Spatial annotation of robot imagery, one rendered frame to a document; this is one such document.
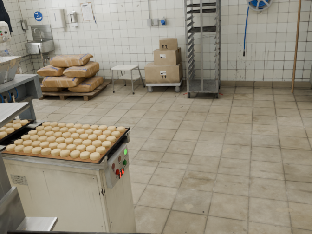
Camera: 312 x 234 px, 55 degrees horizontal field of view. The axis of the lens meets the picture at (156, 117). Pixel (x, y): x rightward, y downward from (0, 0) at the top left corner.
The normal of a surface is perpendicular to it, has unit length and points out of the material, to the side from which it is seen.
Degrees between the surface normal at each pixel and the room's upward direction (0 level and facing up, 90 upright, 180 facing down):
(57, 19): 90
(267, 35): 90
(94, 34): 90
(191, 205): 0
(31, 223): 0
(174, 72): 90
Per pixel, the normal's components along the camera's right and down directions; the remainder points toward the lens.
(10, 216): 0.99, -0.03
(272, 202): -0.07, -0.92
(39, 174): -0.31, 0.39
